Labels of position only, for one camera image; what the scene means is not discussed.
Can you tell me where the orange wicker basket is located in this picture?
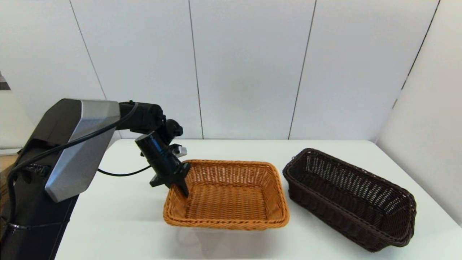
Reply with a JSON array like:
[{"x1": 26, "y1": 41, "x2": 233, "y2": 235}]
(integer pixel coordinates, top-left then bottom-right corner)
[{"x1": 163, "y1": 159, "x2": 290, "y2": 231}]

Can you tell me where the dark brown wicker basket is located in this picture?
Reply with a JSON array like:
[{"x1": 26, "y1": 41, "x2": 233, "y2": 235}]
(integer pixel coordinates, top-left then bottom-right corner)
[{"x1": 282, "y1": 148, "x2": 417, "y2": 252}]

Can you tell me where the brown cardboard box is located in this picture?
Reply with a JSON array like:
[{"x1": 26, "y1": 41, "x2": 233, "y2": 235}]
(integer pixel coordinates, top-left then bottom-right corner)
[{"x1": 0, "y1": 155, "x2": 18, "y2": 172}]

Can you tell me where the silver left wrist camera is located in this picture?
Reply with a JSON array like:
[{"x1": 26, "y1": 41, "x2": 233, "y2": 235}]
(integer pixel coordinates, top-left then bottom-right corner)
[{"x1": 169, "y1": 144, "x2": 188, "y2": 158}]

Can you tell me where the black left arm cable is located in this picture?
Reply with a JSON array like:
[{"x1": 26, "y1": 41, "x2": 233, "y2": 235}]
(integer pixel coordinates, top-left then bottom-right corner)
[{"x1": 6, "y1": 102, "x2": 152, "y2": 231}]

